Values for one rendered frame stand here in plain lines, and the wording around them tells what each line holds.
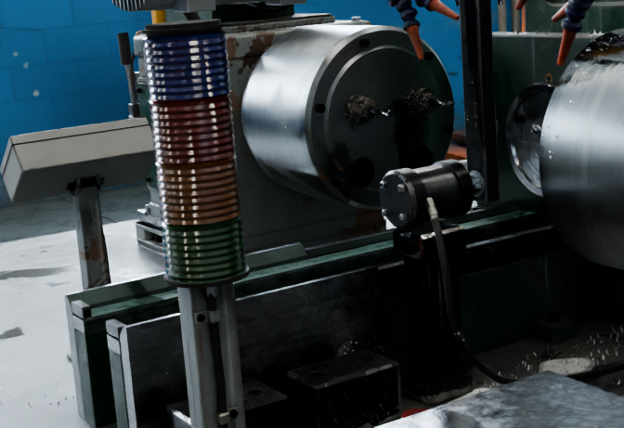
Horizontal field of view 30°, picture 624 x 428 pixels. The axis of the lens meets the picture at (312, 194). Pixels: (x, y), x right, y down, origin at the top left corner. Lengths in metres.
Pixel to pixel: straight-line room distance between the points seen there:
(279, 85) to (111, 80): 5.54
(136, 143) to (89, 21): 5.66
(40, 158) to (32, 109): 5.60
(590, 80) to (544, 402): 0.37
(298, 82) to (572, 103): 0.50
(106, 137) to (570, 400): 0.69
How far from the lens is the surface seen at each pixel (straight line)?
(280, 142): 1.58
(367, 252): 1.36
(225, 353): 0.88
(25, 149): 1.35
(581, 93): 1.15
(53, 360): 1.47
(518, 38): 1.51
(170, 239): 0.85
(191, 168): 0.83
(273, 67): 1.61
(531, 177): 1.51
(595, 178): 1.12
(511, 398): 0.91
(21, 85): 6.93
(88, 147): 1.37
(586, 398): 0.91
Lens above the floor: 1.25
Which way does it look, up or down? 11 degrees down
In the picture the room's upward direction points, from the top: 4 degrees counter-clockwise
